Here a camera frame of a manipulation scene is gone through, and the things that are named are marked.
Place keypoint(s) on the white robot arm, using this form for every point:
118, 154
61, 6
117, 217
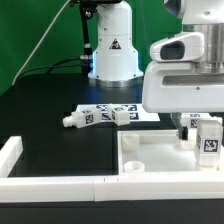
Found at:
116, 61

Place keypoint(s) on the white U-shaped obstacle fence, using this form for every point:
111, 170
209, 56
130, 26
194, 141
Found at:
202, 184

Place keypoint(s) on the paper sheet with AprilTags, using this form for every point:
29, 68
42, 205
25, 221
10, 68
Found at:
137, 113

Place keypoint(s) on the white square table top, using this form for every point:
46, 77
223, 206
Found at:
158, 151

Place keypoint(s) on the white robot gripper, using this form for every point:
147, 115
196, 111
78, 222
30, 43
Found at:
186, 74

